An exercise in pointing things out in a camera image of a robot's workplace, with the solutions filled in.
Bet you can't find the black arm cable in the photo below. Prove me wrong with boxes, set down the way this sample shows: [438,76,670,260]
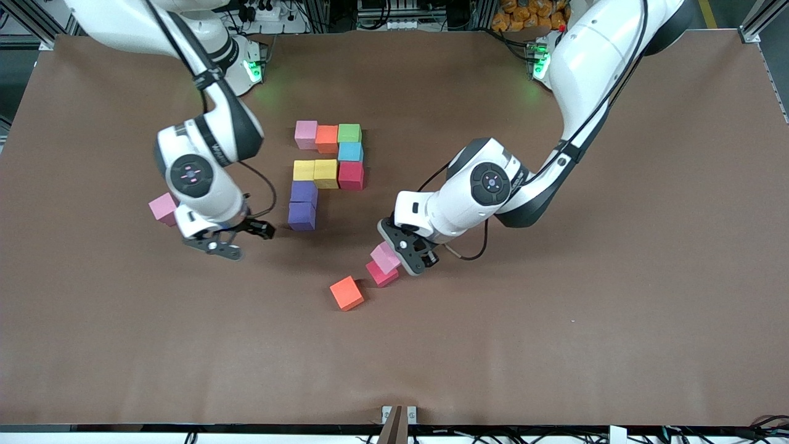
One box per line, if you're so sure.
[418,0,648,261]
[145,0,278,220]

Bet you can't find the white power strip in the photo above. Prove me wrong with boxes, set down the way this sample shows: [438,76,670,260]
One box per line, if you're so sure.
[368,18,427,31]
[237,2,285,23]

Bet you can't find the crimson foam cube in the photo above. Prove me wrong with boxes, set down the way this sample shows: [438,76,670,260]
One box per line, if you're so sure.
[365,259,399,289]
[338,161,366,191]

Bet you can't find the pink foam cube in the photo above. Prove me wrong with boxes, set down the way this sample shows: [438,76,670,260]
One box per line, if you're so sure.
[294,120,319,150]
[148,192,181,227]
[370,241,403,276]

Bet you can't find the aluminium frame profile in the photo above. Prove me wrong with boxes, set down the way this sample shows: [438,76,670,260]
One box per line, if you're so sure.
[738,0,789,44]
[0,0,93,51]

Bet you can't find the orange crumpled bag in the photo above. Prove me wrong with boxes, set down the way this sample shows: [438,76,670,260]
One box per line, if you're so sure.
[491,0,571,33]

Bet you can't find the aluminium frame post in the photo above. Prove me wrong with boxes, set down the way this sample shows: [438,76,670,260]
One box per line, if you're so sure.
[376,405,410,444]

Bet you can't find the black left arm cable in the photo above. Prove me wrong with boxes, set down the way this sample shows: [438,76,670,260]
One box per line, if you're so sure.
[418,0,648,261]

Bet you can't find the table cover sheet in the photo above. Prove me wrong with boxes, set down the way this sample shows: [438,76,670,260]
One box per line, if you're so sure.
[0,30,789,427]

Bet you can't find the orange foam cube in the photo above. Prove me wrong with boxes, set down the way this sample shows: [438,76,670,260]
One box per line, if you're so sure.
[329,275,365,312]
[315,125,340,155]

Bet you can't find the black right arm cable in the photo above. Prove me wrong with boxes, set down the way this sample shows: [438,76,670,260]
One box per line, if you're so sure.
[145,0,278,220]

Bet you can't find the black floor cable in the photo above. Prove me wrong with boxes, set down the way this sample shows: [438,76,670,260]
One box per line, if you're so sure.
[734,414,789,442]

